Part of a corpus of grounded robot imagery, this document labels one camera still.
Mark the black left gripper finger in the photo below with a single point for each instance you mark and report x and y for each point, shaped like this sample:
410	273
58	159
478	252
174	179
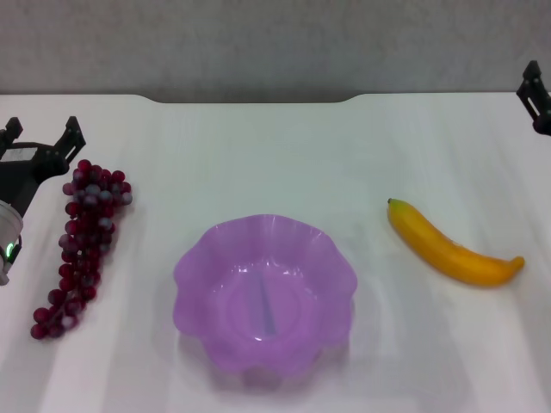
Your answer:
69	144
12	129

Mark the purple scalloped plastic bowl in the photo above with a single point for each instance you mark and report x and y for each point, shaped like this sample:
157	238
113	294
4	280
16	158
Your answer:
267	301

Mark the red grape bunch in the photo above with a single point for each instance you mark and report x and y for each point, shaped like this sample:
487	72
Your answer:
82	241

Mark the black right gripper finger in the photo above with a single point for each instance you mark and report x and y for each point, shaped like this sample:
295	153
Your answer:
534	92

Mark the yellow banana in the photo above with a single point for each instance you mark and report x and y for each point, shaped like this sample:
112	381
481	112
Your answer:
430	245

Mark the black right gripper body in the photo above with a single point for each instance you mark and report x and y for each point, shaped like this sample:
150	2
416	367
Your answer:
544	125

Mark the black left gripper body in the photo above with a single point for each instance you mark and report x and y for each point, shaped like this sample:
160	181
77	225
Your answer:
17	176

